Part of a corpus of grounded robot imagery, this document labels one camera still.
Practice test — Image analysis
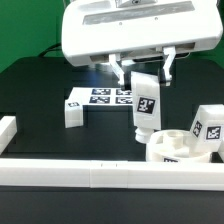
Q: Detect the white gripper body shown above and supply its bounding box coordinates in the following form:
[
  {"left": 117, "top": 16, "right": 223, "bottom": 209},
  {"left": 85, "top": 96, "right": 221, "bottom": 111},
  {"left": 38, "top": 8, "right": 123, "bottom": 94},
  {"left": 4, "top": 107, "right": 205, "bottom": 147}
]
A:
[{"left": 61, "top": 0, "right": 223, "bottom": 66}]

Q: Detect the black cable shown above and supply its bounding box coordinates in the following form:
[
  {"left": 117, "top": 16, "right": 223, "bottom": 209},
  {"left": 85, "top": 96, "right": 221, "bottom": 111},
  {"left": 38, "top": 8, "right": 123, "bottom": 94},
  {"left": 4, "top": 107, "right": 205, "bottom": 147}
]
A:
[{"left": 38, "top": 41, "right": 64, "bottom": 58}]

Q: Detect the white front barrier wall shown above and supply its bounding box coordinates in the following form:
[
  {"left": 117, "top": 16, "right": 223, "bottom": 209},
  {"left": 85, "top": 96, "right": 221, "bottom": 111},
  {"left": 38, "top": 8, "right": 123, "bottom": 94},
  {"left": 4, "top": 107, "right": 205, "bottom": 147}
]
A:
[{"left": 0, "top": 158, "right": 224, "bottom": 191}]

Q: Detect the white left barrier wall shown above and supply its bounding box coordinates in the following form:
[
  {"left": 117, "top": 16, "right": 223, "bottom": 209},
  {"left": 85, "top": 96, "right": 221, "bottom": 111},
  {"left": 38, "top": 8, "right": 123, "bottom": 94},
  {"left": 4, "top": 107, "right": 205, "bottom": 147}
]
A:
[{"left": 0, "top": 116, "right": 17, "bottom": 155}]

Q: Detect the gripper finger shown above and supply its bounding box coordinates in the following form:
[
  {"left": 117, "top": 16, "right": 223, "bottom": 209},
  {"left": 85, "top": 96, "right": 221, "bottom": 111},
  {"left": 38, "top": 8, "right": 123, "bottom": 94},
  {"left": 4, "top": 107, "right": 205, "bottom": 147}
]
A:
[
  {"left": 109, "top": 53, "right": 131, "bottom": 89},
  {"left": 158, "top": 46, "right": 176, "bottom": 86}
]

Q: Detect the white marker sheet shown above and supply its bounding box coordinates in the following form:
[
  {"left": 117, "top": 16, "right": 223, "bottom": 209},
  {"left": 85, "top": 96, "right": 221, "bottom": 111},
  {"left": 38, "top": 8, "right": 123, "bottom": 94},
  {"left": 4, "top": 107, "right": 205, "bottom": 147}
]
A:
[{"left": 68, "top": 87, "right": 132, "bottom": 106}]

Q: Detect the white round stool seat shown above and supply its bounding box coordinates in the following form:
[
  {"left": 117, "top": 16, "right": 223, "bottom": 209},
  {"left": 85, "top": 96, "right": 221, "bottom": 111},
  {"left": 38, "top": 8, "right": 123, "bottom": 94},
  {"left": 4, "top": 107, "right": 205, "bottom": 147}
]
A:
[{"left": 145, "top": 130, "right": 211, "bottom": 163}]

